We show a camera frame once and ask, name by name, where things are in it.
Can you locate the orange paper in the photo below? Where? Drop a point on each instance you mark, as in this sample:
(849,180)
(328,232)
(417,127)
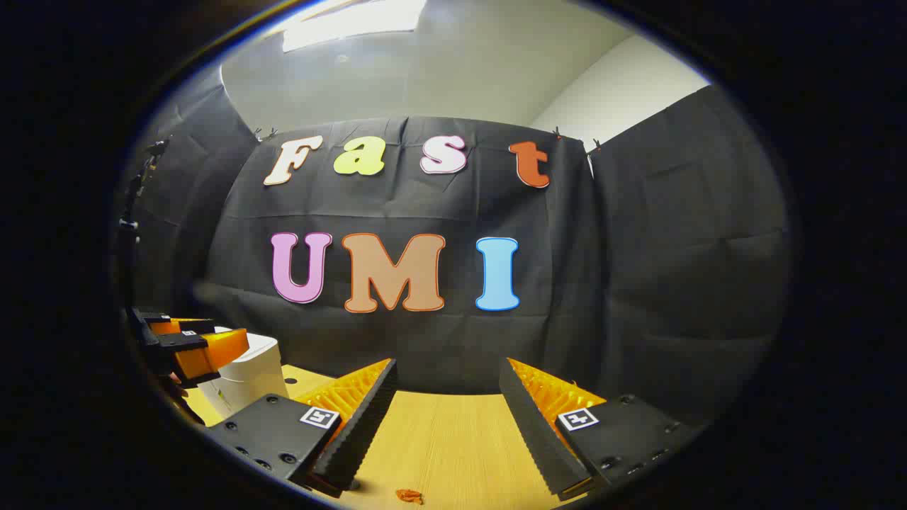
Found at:
(409,496)

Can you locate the white desktop garbage bin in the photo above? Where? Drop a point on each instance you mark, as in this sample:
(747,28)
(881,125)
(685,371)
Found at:
(248,382)

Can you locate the wooden desktop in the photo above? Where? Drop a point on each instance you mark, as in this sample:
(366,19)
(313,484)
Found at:
(453,439)

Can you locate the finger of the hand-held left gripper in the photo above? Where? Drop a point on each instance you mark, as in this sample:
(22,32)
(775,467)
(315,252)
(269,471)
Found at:
(166,326)
(212,350)

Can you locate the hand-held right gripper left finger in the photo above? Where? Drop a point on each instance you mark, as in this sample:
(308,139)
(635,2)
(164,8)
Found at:
(354,439)

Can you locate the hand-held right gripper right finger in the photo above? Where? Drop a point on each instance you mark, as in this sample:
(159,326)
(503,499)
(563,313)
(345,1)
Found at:
(538,439)

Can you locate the black backdrop cloth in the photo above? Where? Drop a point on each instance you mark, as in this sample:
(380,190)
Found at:
(638,283)

